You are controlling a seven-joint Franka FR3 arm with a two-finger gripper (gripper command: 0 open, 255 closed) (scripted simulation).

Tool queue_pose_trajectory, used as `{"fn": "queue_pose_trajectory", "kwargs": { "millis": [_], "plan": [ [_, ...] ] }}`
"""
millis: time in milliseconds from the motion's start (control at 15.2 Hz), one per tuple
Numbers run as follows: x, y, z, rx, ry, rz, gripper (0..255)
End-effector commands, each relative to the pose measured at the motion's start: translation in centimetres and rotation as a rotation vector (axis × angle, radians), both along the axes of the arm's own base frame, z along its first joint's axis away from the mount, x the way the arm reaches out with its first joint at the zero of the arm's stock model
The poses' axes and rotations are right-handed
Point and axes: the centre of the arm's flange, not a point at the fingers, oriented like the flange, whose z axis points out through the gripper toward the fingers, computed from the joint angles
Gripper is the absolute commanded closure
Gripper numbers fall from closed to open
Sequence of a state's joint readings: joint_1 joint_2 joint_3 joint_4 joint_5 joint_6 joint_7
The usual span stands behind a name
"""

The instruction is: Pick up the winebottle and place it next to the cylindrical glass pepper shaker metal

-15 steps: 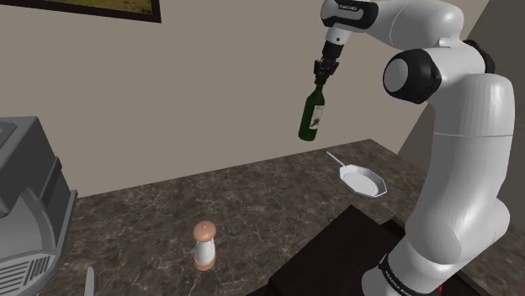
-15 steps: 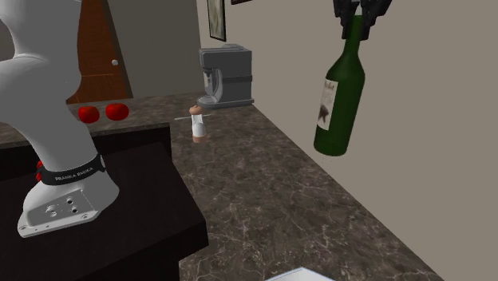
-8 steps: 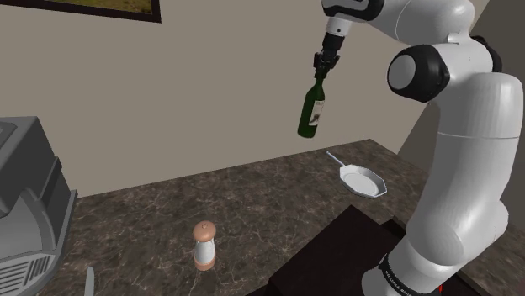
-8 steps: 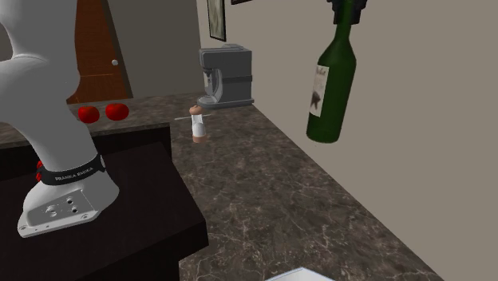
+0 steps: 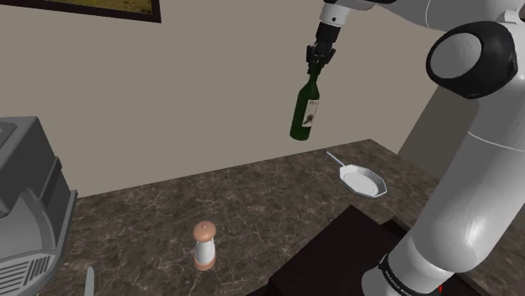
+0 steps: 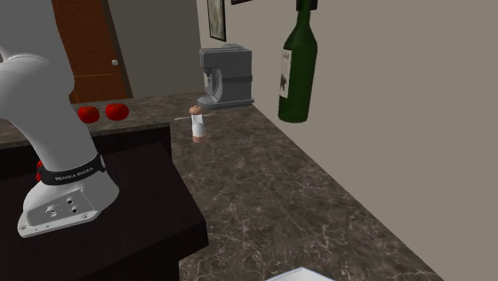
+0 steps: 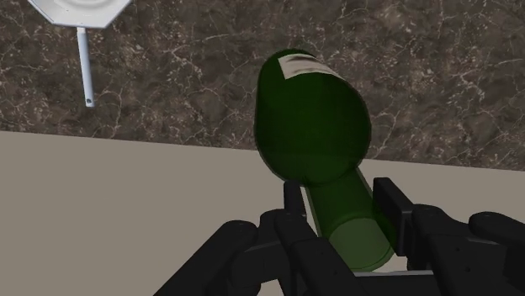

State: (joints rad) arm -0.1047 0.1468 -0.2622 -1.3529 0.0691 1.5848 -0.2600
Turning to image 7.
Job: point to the white octagonal plate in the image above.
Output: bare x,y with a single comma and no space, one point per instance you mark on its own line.
80,10

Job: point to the green glass bottle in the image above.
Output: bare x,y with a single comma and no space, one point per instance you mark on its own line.
311,131

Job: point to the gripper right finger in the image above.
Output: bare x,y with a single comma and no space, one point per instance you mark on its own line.
451,246

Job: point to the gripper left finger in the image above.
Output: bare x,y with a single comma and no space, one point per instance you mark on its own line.
295,254

